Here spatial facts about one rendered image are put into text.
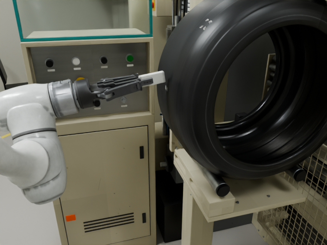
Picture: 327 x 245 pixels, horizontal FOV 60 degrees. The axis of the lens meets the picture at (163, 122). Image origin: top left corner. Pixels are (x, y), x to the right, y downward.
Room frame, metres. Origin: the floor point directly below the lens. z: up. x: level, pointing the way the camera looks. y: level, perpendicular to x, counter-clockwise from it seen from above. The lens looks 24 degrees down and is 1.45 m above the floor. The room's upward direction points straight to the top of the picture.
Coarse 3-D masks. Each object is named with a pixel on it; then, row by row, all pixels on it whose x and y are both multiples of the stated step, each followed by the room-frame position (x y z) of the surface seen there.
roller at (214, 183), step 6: (204, 168) 0.80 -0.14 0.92; (204, 174) 0.78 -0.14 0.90; (210, 174) 0.76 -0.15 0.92; (210, 180) 0.74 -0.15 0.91; (216, 180) 0.73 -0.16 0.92; (222, 180) 0.72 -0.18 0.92; (216, 186) 0.71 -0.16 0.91; (222, 186) 0.70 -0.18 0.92; (228, 186) 0.70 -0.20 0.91; (216, 192) 0.70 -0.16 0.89; (222, 192) 0.70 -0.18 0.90; (228, 192) 0.70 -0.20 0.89
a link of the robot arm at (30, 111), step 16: (0, 96) 0.63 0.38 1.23; (16, 96) 0.63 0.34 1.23; (32, 96) 0.63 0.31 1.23; (48, 96) 0.64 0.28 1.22; (0, 112) 0.60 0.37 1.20; (16, 112) 0.60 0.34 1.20; (32, 112) 0.61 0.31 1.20; (48, 112) 0.63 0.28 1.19; (0, 128) 0.61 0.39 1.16; (16, 128) 0.59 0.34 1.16; (32, 128) 0.59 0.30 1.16; (48, 128) 0.61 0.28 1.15
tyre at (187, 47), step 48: (240, 0) 0.74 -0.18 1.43; (288, 0) 0.73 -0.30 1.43; (192, 48) 0.71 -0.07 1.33; (240, 48) 0.68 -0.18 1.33; (288, 48) 1.05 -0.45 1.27; (192, 96) 0.67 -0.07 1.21; (288, 96) 1.04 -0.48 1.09; (192, 144) 0.68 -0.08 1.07; (240, 144) 0.96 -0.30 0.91; (288, 144) 0.88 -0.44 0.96
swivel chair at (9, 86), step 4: (0, 60) 3.34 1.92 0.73; (0, 64) 3.21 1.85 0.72; (0, 68) 3.08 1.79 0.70; (0, 72) 3.07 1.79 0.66; (4, 72) 3.26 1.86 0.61; (0, 76) 3.07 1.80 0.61; (4, 76) 3.13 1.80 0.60; (4, 80) 3.08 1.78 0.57; (4, 84) 3.20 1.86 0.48; (8, 84) 3.39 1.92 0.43; (12, 84) 3.39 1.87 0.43; (16, 84) 3.39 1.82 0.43; (20, 84) 3.39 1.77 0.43; (24, 84) 3.39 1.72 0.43; (28, 84) 3.39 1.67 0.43; (4, 88) 3.19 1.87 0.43; (8, 88) 3.21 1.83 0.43
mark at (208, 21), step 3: (207, 18) 0.74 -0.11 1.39; (210, 18) 0.74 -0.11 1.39; (204, 21) 0.74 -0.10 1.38; (207, 21) 0.73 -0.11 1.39; (210, 21) 0.73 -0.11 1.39; (201, 24) 0.74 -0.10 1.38; (204, 24) 0.73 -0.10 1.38; (207, 24) 0.73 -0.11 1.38; (210, 24) 0.72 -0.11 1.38; (201, 27) 0.73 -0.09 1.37; (204, 27) 0.72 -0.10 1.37; (207, 27) 0.72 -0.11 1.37; (201, 30) 0.72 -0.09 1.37; (204, 30) 0.72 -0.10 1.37
